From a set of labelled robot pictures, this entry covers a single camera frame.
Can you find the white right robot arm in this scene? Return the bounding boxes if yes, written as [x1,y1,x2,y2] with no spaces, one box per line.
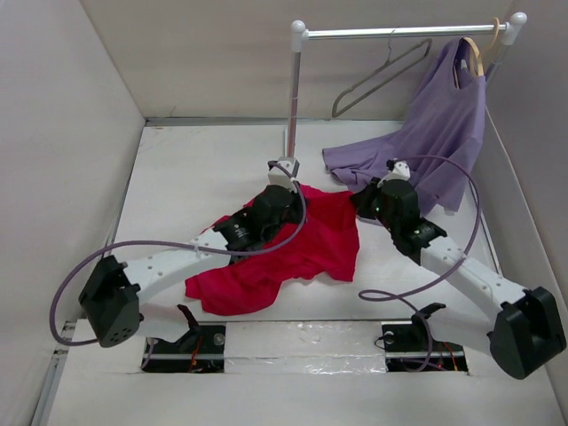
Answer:
[351,178,567,380]

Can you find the white metal clothes rack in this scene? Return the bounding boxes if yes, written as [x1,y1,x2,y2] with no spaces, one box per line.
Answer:
[284,12,528,157]

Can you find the wooden hanger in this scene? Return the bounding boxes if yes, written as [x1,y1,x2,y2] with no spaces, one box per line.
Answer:
[462,17,501,77]

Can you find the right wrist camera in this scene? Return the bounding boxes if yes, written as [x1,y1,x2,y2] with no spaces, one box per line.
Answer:
[383,160,411,182]

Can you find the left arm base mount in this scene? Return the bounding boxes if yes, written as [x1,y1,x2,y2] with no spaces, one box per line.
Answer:
[140,304,226,374]

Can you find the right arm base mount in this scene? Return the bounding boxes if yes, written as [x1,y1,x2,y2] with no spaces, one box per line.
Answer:
[375,316,469,373]

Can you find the purple t-shirt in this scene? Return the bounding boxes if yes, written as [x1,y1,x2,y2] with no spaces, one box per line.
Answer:
[322,37,486,216]

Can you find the red t-shirt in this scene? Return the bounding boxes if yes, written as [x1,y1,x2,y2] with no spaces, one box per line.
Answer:
[185,185,359,316]

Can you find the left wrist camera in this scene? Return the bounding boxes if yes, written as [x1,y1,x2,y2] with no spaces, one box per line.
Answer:
[267,157,300,193]

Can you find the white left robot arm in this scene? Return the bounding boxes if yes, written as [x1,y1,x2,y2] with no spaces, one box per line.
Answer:
[78,185,306,348]

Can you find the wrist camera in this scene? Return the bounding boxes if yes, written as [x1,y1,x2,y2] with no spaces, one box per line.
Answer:
[383,160,411,182]
[267,157,300,193]

